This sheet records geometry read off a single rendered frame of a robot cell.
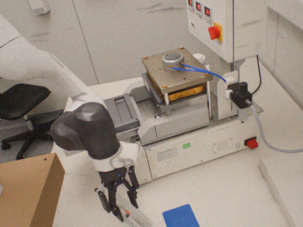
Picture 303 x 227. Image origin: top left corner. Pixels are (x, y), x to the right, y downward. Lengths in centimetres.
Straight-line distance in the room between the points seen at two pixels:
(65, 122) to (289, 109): 102
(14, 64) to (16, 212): 51
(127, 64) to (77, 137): 200
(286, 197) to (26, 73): 83
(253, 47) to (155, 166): 53
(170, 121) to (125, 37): 171
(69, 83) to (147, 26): 181
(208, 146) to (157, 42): 167
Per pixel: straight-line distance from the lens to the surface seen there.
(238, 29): 92
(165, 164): 107
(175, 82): 95
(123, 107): 112
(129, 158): 76
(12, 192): 114
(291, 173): 108
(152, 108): 116
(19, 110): 246
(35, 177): 114
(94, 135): 70
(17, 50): 74
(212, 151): 112
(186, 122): 99
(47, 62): 78
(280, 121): 136
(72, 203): 115
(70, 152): 103
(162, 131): 98
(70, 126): 74
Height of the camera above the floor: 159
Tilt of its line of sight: 35 degrees down
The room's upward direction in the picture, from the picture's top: 11 degrees counter-clockwise
